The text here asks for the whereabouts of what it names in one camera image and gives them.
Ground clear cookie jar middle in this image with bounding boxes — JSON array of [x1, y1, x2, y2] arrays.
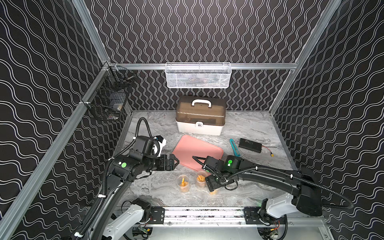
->
[[196, 171, 208, 189]]

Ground clear cookie jar handled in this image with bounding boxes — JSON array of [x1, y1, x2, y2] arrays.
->
[[210, 189, 219, 195]]

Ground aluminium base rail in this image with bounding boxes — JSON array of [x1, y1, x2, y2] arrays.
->
[[119, 206, 325, 228]]

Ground white wire wall basket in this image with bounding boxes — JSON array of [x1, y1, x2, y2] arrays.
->
[[165, 62, 232, 89]]

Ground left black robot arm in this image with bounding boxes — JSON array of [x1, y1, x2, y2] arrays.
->
[[65, 117, 180, 240]]

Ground black battery pack with cable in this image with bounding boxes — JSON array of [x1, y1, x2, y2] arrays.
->
[[239, 138, 274, 157]]

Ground black wire wall basket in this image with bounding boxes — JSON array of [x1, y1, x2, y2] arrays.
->
[[86, 66, 137, 122]]

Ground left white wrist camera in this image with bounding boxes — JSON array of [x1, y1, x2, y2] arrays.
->
[[152, 135, 167, 157]]

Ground clear cookie jar left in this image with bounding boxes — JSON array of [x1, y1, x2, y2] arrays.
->
[[177, 175, 190, 193]]

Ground pink plastic tray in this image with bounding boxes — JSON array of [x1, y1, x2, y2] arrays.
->
[[172, 135, 224, 172]]

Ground brown white storage box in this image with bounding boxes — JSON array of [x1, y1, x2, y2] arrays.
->
[[176, 96, 227, 136]]

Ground clear cookie jar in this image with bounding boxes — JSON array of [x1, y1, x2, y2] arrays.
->
[[196, 171, 208, 189], [177, 175, 190, 193]]

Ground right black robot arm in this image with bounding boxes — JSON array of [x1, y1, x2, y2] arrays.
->
[[192, 156, 354, 225]]

